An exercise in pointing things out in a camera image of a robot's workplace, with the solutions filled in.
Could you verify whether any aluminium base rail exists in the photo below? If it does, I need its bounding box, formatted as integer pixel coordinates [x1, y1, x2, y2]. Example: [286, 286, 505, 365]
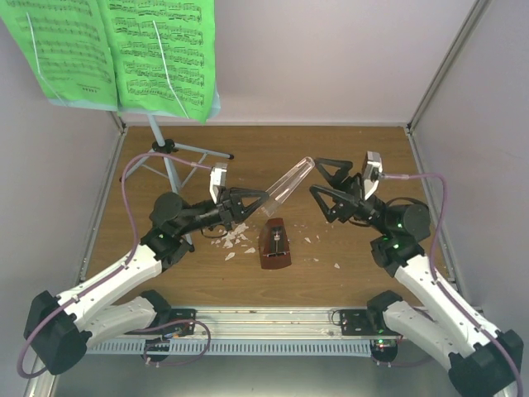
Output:
[45, 304, 493, 341]

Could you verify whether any left green sheet music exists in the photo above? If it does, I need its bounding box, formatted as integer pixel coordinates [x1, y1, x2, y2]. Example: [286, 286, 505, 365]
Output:
[1, 0, 118, 112]

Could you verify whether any wooden metronome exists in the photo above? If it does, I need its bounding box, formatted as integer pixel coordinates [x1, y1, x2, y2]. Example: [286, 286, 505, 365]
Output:
[259, 218, 292, 270]

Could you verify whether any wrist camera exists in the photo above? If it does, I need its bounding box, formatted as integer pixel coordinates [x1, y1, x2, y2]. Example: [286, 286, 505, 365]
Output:
[209, 163, 228, 203]
[361, 151, 383, 200]

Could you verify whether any light blue music stand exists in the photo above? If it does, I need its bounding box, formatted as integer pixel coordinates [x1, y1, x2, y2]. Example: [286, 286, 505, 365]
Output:
[118, 113, 236, 249]

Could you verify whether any clear metronome cover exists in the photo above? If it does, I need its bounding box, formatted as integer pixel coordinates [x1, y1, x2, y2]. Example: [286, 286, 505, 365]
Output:
[261, 156, 315, 218]

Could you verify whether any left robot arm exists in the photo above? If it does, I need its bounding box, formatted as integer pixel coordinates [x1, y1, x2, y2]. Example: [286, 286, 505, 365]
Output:
[22, 187, 269, 375]

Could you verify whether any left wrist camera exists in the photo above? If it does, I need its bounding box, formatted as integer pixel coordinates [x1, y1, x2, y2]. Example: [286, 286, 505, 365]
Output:
[209, 163, 228, 203]

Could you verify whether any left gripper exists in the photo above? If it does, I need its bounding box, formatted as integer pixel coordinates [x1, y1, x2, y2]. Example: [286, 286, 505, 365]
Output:
[178, 186, 269, 235]

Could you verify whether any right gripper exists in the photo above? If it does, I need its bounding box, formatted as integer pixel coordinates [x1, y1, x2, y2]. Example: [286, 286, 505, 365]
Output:
[308, 158, 391, 237]

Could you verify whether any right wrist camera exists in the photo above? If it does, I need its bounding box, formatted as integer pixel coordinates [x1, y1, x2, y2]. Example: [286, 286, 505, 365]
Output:
[361, 151, 383, 200]

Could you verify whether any green sheet music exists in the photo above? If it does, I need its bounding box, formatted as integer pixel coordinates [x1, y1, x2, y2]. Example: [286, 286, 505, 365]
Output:
[1, 0, 118, 112]
[98, 1, 217, 123]

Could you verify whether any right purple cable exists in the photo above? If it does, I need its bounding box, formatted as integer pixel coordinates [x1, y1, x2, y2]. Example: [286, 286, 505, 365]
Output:
[379, 172, 525, 394]

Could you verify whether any grey slotted cable duct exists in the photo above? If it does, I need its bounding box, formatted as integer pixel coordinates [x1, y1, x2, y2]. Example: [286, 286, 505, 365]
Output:
[88, 338, 371, 357]

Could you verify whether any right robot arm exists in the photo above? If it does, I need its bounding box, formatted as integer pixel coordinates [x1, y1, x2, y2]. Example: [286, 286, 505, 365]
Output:
[309, 151, 524, 396]

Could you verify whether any right green sheet music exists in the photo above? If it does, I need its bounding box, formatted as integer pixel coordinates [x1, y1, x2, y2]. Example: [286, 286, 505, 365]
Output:
[98, 1, 217, 123]

